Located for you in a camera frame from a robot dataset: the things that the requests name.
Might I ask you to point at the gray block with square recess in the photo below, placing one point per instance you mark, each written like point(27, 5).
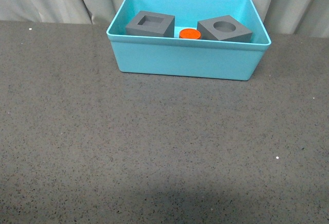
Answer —
point(147, 23)

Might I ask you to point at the orange cylinder part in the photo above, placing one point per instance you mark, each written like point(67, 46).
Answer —
point(190, 33)

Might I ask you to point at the gray block with round hole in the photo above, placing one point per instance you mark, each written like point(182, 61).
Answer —
point(224, 28)

